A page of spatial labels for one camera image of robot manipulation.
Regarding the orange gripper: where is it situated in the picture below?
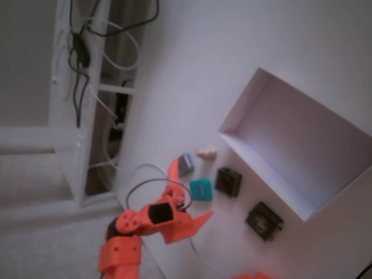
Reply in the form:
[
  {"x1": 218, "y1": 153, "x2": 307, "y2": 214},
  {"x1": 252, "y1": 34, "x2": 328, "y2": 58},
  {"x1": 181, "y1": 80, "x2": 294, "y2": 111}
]
[{"x1": 135, "y1": 158, "x2": 214, "y2": 245}]

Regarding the green rounded box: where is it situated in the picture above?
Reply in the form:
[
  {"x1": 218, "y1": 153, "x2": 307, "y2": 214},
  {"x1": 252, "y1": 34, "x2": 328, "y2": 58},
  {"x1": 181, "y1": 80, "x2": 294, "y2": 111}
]
[{"x1": 189, "y1": 177, "x2": 214, "y2": 202}]

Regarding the white cardboard bin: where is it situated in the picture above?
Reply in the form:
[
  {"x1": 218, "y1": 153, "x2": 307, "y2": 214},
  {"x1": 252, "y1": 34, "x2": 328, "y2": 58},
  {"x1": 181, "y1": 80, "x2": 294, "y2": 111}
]
[{"x1": 217, "y1": 66, "x2": 372, "y2": 223}]

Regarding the gray rounded box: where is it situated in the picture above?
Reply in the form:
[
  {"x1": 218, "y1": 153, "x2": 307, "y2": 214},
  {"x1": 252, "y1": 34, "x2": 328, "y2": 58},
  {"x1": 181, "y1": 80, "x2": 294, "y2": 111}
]
[{"x1": 177, "y1": 153, "x2": 195, "y2": 178}]

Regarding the black square case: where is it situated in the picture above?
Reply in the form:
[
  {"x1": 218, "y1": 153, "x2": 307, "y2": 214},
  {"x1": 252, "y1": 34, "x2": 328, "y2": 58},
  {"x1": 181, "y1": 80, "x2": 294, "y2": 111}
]
[
  {"x1": 245, "y1": 201, "x2": 284, "y2": 242},
  {"x1": 214, "y1": 167, "x2": 243, "y2": 199}
]

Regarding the cream bear figurine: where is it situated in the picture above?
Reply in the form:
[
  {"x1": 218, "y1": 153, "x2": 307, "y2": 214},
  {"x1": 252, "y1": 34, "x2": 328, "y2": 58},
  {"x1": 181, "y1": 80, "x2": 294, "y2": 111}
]
[{"x1": 196, "y1": 146, "x2": 218, "y2": 160}]

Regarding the thin gripper servo wire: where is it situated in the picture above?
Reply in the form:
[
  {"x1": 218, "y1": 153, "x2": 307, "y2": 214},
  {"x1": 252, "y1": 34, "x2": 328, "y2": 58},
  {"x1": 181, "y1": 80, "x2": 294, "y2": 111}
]
[{"x1": 126, "y1": 177, "x2": 194, "y2": 210}]

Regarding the white metal frame rack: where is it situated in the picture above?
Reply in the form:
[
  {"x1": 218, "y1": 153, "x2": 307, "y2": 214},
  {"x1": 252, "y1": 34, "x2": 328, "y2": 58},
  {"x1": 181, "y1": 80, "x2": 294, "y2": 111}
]
[{"x1": 0, "y1": 0, "x2": 146, "y2": 208}]

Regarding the looped white cable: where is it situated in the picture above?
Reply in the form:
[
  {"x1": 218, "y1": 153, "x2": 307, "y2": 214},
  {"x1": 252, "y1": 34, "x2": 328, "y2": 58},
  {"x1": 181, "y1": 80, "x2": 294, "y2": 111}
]
[{"x1": 84, "y1": 17, "x2": 141, "y2": 71}]

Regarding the black power cable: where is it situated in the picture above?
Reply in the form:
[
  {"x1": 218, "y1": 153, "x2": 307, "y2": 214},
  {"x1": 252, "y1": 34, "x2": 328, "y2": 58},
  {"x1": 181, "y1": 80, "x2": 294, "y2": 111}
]
[{"x1": 83, "y1": 0, "x2": 160, "y2": 37}]

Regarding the black cable with inline block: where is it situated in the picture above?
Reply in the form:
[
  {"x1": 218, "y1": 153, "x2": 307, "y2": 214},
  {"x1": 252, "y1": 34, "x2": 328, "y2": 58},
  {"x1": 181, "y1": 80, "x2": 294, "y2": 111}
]
[{"x1": 68, "y1": 0, "x2": 91, "y2": 128}]

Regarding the black camera cable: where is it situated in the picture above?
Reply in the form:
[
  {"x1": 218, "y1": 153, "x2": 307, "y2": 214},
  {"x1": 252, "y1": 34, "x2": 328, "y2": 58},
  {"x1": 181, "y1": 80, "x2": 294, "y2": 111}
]
[{"x1": 359, "y1": 260, "x2": 372, "y2": 279}]

